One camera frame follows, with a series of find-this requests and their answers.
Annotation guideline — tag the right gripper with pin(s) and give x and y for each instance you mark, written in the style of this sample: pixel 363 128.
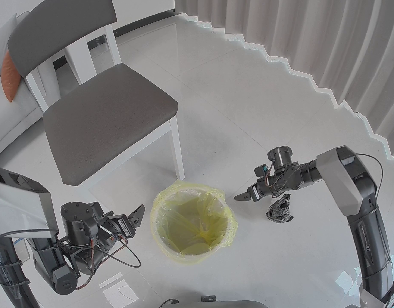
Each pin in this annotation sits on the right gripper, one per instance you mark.
pixel 267 188

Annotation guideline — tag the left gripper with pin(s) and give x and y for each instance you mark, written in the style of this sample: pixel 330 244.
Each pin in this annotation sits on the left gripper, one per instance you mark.
pixel 121 226

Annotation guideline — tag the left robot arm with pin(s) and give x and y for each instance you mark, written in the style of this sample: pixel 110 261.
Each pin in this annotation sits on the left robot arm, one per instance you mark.
pixel 11 277

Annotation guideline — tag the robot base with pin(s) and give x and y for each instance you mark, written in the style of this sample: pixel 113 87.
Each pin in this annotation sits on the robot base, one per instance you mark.
pixel 213 303

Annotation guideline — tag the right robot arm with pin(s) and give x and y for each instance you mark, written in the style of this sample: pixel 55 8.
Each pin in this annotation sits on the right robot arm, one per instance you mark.
pixel 347 181

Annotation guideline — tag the white trash bin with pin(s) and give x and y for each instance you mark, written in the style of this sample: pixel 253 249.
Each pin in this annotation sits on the white trash bin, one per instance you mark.
pixel 158 226

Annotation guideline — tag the yellow plastic bag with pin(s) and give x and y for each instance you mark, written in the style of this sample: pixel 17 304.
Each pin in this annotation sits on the yellow plastic bag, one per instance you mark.
pixel 197 217

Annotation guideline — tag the crumpled black plastic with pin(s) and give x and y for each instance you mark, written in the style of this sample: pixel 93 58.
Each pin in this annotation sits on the crumpled black plastic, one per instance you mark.
pixel 278 211

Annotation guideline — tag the grey and white chair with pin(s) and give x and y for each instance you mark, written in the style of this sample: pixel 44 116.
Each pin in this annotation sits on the grey and white chair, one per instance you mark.
pixel 110 117

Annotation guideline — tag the pale grey sofa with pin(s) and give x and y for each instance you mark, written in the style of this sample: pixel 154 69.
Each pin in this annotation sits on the pale grey sofa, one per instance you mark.
pixel 11 123

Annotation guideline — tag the orange cushion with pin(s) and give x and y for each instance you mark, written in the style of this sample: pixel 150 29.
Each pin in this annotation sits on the orange cushion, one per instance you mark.
pixel 10 75

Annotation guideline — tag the white curtain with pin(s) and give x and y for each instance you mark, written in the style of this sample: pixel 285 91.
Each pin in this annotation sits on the white curtain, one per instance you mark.
pixel 312 21

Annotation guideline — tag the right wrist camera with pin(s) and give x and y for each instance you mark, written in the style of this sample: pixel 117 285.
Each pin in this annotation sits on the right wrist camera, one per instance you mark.
pixel 261 171

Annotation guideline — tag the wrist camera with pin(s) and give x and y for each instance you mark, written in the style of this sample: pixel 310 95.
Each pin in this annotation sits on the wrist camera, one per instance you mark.
pixel 261 171
pixel 65 279

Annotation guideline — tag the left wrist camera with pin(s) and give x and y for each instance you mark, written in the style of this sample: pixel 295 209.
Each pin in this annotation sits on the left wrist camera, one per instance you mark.
pixel 65 279

